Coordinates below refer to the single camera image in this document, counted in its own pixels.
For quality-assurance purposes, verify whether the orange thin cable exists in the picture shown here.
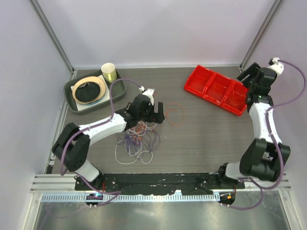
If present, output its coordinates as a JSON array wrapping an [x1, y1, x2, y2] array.
[[165, 102, 185, 126], [129, 122, 158, 144], [227, 83, 248, 107]]

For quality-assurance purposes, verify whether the red plastic divided bin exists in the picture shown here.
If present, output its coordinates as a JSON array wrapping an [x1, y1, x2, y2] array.
[[184, 65, 247, 116]]

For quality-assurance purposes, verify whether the dark green plastic tray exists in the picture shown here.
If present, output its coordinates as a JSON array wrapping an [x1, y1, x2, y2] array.
[[63, 70, 127, 115]]

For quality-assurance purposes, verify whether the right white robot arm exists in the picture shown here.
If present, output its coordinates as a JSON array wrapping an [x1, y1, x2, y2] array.
[[216, 58, 291, 189]]

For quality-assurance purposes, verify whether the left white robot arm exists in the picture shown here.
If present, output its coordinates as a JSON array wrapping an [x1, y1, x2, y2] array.
[[52, 94, 165, 191]]

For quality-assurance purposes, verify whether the white paper sheet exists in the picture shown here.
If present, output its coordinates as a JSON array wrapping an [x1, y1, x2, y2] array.
[[70, 75, 110, 112]]

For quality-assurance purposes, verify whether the cream yellow mug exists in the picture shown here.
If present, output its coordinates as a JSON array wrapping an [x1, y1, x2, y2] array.
[[101, 63, 117, 83]]

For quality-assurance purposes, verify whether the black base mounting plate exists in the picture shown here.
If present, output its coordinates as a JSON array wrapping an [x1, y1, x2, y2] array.
[[74, 172, 245, 196]]

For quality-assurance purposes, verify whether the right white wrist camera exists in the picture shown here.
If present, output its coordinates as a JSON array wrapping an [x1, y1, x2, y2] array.
[[268, 57, 284, 76]]

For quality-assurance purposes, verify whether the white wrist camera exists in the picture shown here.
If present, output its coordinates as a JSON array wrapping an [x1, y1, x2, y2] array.
[[268, 57, 284, 76], [139, 86, 155, 105]]

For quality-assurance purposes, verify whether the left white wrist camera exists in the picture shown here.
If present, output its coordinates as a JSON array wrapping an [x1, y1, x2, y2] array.
[[139, 86, 155, 105]]

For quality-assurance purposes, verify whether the purple thin cable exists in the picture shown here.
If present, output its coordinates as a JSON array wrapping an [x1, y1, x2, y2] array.
[[116, 129, 161, 159]]

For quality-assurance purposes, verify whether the white thin cable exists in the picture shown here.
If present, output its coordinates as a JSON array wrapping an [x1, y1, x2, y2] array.
[[114, 121, 154, 165]]

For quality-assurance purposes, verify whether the wooden ring with black disc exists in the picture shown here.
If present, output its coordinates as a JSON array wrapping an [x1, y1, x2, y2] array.
[[72, 76, 107, 105]]

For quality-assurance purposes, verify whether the slotted cable duct rail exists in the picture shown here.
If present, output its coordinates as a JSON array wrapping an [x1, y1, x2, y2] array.
[[41, 192, 220, 203]]

